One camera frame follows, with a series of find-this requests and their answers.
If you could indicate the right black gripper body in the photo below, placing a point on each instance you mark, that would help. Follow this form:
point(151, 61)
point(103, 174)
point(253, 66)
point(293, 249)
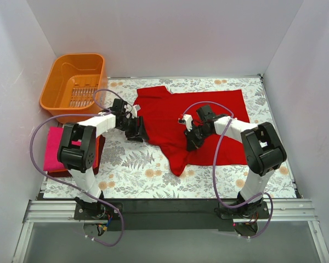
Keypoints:
point(194, 136)

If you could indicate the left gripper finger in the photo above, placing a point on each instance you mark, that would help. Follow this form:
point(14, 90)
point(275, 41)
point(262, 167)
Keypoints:
point(141, 134)
point(132, 134)

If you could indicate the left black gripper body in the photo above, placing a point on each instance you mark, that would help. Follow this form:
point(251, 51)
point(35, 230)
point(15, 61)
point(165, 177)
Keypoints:
point(137, 129)

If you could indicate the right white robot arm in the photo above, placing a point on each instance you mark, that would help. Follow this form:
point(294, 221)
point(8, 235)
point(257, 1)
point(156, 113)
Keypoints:
point(263, 149)

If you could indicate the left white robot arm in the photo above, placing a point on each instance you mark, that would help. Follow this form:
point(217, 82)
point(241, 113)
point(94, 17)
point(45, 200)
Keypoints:
point(78, 144)

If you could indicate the folded orange t shirt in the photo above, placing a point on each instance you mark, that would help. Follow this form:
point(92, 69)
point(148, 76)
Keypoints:
point(97, 152)

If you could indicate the orange plastic basket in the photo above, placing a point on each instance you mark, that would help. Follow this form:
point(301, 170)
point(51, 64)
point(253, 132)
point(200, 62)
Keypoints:
point(71, 83)

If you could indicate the folded pink t shirt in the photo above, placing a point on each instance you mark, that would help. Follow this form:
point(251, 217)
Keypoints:
point(51, 162)

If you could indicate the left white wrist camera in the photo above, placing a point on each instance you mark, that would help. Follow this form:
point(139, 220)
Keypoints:
point(132, 111)

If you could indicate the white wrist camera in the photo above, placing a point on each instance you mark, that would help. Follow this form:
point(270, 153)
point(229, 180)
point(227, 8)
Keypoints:
point(132, 111)
point(187, 120)

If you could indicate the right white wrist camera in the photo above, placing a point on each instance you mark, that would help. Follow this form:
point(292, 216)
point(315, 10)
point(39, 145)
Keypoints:
point(187, 120)

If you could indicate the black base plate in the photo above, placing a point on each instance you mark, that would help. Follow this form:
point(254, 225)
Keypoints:
point(167, 214)

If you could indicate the aluminium frame rail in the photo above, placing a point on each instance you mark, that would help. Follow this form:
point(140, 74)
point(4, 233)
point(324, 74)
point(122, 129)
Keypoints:
point(280, 210)

